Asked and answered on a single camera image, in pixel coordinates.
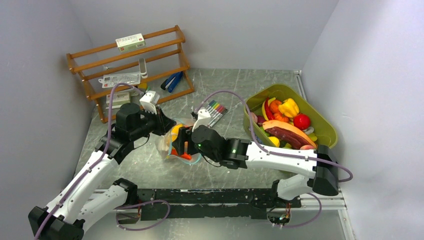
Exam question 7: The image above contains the coloured marker pen set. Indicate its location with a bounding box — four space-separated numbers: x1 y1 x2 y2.
206 100 228 128

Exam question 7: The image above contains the red toy carrot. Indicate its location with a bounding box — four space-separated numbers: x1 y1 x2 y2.
171 148 192 161

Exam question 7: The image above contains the yellow toy mango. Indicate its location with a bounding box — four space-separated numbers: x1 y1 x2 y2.
171 124 184 142

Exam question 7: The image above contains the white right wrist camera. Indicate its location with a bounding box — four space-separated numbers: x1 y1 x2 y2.
192 108 211 131

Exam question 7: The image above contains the white upright device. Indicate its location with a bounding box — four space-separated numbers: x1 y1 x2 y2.
138 58 148 79

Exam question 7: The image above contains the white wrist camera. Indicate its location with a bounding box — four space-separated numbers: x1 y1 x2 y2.
192 108 211 131
139 90 160 115

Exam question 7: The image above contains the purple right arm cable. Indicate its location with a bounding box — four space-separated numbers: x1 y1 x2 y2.
195 90 354 183

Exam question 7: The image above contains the clear zip top bag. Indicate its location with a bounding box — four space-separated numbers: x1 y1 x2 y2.
155 118 201 165

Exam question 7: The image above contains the yellow toy bell pepper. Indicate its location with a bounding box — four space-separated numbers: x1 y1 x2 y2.
278 98 300 118

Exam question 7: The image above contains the olive green plastic bin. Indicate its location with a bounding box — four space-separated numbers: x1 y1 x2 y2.
242 83 339 174

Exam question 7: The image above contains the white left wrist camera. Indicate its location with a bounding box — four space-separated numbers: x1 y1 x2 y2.
139 90 160 115

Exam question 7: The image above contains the wooden three-tier rack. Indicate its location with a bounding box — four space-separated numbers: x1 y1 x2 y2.
66 25 195 123

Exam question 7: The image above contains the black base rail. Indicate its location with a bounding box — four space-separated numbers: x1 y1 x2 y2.
137 188 302 221

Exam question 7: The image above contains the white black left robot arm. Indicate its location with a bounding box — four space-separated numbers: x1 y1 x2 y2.
28 103 176 240

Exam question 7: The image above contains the blue stapler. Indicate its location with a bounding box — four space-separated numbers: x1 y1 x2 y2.
160 71 183 93

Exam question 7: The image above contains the small white box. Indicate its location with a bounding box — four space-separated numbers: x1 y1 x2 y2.
106 92 131 109

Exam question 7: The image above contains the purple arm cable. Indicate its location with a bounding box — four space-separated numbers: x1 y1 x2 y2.
33 82 147 240
195 90 354 183

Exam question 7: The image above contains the orange toy tangerine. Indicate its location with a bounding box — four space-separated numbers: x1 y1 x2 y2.
273 112 290 123
269 99 282 114

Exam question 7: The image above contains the flat white package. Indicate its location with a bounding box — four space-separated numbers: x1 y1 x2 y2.
98 72 141 89

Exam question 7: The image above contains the red toy chili pepper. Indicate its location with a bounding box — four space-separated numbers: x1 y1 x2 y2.
263 97 275 121

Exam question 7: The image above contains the orange toy papaya slice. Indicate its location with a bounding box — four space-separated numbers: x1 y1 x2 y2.
262 120 317 150

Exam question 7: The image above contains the white green box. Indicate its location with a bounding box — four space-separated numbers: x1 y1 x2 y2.
115 33 146 53

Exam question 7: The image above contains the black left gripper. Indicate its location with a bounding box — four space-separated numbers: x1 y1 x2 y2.
130 105 176 140

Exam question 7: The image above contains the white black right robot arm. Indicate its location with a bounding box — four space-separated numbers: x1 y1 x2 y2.
171 125 339 207

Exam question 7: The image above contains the red toy pomegranate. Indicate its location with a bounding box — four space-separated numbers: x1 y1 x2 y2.
293 113 311 131

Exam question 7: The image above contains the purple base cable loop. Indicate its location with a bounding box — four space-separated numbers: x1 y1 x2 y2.
115 199 172 232

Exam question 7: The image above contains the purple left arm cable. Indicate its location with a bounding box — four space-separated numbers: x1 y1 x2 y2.
33 82 147 240

